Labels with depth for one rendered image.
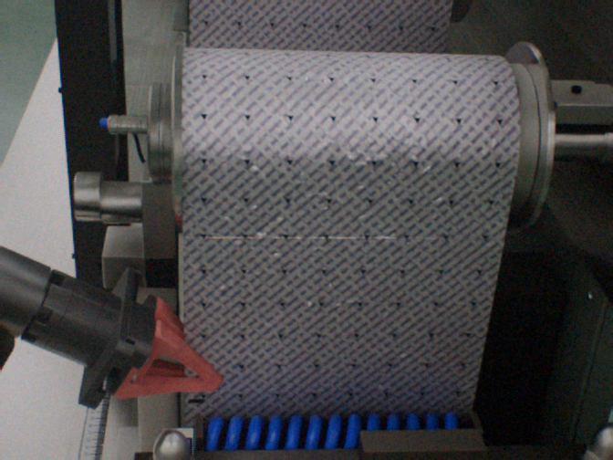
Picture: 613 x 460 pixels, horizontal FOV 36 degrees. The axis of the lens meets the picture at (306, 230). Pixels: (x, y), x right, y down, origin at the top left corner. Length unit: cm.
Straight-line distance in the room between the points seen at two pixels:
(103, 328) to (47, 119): 95
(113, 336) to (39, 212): 66
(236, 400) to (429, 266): 19
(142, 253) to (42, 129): 83
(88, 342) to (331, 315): 18
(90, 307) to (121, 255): 9
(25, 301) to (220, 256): 14
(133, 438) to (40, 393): 13
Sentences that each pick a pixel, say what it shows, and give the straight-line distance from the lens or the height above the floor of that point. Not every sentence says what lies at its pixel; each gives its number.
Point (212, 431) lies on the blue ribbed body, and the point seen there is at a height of 104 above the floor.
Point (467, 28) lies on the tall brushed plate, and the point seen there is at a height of 119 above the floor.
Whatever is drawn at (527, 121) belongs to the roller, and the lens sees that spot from 69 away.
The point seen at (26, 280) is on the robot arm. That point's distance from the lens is 69.
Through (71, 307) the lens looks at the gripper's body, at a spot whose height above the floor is 115.
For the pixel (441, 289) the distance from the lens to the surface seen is 72.
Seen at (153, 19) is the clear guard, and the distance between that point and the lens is 170.
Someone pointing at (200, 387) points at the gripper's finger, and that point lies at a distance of 75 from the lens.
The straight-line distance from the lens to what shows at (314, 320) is 72.
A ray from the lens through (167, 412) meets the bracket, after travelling 88.
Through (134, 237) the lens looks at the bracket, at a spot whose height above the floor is 114.
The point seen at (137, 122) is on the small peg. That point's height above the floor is 127.
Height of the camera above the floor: 154
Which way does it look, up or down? 30 degrees down
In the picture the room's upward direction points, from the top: 4 degrees clockwise
